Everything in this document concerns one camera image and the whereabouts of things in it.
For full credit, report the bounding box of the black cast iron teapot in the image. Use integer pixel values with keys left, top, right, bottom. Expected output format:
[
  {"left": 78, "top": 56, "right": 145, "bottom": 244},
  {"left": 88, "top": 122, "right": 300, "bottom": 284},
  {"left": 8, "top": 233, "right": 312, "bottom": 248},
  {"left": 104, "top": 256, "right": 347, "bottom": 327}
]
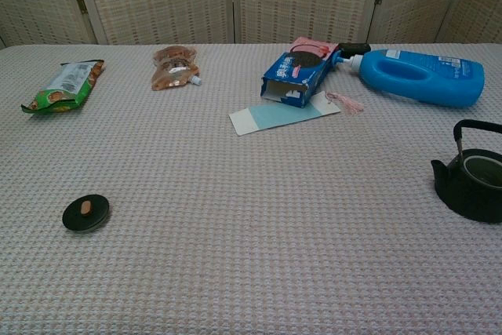
[{"left": 430, "top": 118, "right": 502, "bottom": 224}]

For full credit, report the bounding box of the black teapot lid wooden knob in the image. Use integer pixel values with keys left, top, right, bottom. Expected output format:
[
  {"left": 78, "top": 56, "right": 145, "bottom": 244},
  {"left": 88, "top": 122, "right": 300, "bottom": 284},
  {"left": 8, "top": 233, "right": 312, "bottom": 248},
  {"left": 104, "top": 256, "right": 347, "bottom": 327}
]
[{"left": 61, "top": 194, "right": 112, "bottom": 233}]

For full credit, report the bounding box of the light blue bookmark pink tassel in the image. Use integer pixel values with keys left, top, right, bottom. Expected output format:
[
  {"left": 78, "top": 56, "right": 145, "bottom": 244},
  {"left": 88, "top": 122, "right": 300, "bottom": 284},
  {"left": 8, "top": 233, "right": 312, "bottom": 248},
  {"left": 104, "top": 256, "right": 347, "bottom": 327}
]
[{"left": 228, "top": 90, "right": 365, "bottom": 137}]

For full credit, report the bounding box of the blue cookie box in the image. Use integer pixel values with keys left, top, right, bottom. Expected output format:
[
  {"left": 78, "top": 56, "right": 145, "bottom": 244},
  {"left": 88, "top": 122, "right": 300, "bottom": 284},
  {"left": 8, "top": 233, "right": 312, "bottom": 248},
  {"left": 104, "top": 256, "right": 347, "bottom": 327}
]
[{"left": 260, "top": 51, "right": 334, "bottom": 109}]

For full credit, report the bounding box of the woven checked tablecloth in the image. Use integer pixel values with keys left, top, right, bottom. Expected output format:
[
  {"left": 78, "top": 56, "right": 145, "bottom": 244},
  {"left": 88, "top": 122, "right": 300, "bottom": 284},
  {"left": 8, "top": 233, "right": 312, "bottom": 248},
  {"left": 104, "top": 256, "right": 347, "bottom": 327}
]
[{"left": 0, "top": 42, "right": 502, "bottom": 335}]

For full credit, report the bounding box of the brown spout pouch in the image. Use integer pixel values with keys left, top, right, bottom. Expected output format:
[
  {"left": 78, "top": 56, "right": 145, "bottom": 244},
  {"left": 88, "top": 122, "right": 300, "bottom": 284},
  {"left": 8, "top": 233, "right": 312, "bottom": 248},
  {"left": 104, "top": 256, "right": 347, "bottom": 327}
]
[{"left": 151, "top": 45, "right": 203, "bottom": 92}]

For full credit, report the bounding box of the pink earphone card package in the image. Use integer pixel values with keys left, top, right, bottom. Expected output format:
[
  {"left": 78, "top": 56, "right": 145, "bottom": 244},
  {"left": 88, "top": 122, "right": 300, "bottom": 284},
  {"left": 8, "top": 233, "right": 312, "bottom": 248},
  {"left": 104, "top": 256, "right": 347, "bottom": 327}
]
[{"left": 292, "top": 35, "right": 340, "bottom": 62}]

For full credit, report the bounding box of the black rectangular device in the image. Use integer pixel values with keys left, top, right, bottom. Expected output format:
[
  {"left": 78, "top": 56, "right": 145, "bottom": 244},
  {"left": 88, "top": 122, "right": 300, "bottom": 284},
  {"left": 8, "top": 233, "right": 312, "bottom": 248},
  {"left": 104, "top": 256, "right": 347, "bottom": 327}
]
[{"left": 337, "top": 42, "right": 372, "bottom": 58}]

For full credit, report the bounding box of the blue detergent bottle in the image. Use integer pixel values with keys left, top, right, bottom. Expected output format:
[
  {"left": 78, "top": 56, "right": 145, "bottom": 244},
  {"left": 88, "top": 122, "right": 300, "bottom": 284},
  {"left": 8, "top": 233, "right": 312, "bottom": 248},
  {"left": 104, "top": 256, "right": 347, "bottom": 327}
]
[{"left": 333, "top": 48, "right": 486, "bottom": 108}]

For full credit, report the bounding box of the green snack bag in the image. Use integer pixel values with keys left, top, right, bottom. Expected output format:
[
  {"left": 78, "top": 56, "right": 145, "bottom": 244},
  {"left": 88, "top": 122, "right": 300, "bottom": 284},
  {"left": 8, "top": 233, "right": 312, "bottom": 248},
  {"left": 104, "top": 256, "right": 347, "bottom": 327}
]
[{"left": 20, "top": 59, "right": 106, "bottom": 115}]

